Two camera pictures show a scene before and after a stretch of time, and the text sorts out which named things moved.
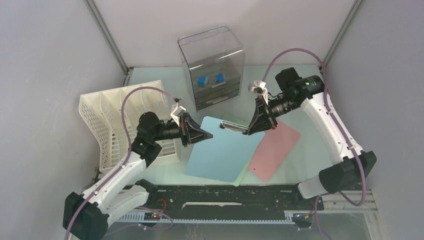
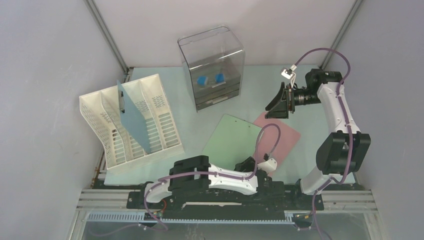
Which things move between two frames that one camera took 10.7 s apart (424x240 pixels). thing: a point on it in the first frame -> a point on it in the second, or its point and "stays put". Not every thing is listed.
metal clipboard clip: x=225 y=125 -> x=122 y=102
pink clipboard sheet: x=275 y=147 stays put
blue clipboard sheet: x=223 y=157 -> x=132 y=116
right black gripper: x=261 y=121 -> x=284 y=102
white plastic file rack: x=101 y=111 stays put
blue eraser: x=201 y=81 stays put
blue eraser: x=219 y=78 stays put
